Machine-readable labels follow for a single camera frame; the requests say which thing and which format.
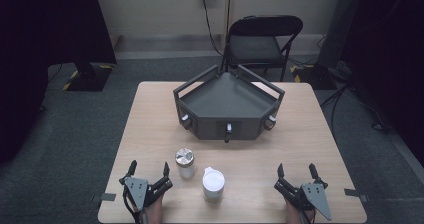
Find grey tape strip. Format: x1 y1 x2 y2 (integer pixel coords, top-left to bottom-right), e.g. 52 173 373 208
92 192 117 204
343 187 370 204

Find person's left hand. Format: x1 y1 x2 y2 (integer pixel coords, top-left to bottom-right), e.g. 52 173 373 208
133 195 165 224

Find grey stand post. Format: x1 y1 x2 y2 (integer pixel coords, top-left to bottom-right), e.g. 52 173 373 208
316 0 364 69

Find black power cable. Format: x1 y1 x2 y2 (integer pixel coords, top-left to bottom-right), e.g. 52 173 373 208
199 0 224 58

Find black curtain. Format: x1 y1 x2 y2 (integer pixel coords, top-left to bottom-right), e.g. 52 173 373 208
343 0 424 169
0 0 118 165

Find black floor cables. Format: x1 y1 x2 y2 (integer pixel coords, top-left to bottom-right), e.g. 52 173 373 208
319 82 395 136

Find glass jar with white lid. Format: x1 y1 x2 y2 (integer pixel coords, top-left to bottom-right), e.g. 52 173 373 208
201 166 226 205

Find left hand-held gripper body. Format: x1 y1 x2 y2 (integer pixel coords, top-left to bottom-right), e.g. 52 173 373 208
121 176 174 213

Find glass jar with silver lid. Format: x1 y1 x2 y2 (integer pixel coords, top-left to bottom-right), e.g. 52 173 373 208
175 147 197 180

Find black stand base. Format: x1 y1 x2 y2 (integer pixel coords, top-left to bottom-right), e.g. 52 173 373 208
62 62 114 93
292 63 338 91

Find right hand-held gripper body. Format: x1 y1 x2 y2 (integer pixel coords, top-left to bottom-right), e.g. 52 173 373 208
273 177 333 222

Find person's right hand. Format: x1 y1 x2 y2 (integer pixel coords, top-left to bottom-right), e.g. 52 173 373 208
284 199 316 224

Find dark grey corner rack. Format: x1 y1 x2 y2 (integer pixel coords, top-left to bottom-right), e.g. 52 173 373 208
172 63 286 144

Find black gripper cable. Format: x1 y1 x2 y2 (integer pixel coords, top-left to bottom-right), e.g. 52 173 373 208
122 185 142 224

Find black folding chair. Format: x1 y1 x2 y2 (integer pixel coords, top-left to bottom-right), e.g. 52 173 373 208
221 14 305 83

